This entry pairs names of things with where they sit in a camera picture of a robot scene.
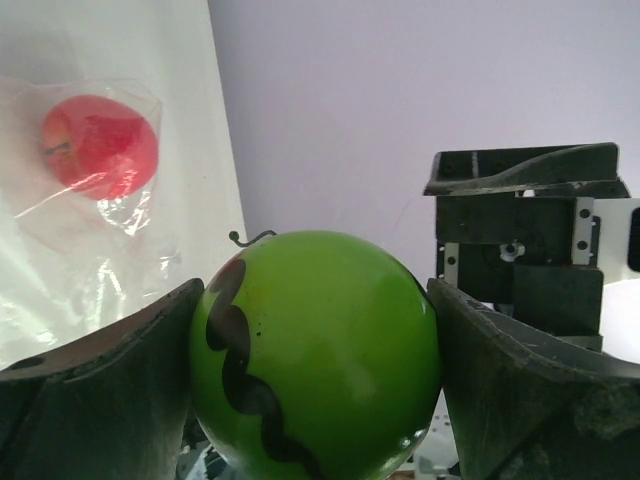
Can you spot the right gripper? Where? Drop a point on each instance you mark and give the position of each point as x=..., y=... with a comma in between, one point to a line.
x=531, y=258

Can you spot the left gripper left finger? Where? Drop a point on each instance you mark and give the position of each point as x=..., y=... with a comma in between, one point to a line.
x=110, y=405

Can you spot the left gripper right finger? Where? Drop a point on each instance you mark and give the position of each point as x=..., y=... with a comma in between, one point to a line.
x=524, y=404

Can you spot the clear zip top bag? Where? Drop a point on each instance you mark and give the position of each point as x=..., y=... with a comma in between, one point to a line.
x=70, y=264

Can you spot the fake green fruit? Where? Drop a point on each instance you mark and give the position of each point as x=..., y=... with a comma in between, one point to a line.
x=314, y=355

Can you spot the fake red fruit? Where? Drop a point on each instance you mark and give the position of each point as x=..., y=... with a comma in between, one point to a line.
x=99, y=147

